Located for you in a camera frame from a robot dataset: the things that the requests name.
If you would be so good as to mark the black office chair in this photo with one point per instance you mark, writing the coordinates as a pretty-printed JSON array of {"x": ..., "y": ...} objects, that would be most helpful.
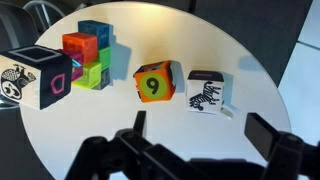
[{"x": 17, "y": 26}]

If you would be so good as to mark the orange soft cube number nine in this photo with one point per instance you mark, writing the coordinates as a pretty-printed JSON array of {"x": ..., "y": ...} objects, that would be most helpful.
[{"x": 154, "y": 82}]

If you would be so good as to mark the grey plastic block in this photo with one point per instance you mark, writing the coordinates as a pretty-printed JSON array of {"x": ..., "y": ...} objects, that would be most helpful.
[{"x": 105, "y": 80}]

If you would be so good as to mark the magenta plastic block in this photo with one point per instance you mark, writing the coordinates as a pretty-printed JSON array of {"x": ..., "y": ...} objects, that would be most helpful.
[{"x": 77, "y": 61}]

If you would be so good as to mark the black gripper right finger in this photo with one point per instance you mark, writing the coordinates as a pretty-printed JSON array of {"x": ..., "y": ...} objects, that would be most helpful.
[{"x": 287, "y": 155}]

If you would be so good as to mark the lime green plastic block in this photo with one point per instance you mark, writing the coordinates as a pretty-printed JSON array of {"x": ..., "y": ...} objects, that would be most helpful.
[{"x": 91, "y": 76}]

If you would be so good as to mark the blue plastic block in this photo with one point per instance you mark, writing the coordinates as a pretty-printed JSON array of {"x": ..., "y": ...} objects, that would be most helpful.
[{"x": 99, "y": 29}]

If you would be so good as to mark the white zebra soft cube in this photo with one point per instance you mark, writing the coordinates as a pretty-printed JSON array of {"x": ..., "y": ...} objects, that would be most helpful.
[{"x": 204, "y": 91}]

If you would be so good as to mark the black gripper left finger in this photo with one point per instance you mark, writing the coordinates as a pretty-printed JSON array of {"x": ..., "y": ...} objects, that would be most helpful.
[{"x": 131, "y": 141}]

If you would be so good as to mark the white round table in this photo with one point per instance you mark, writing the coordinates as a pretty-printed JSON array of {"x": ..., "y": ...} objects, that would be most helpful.
[{"x": 144, "y": 33}]

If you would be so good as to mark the orange plastic block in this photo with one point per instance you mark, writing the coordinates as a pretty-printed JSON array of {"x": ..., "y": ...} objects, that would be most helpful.
[{"x": 85, "y": 44}]

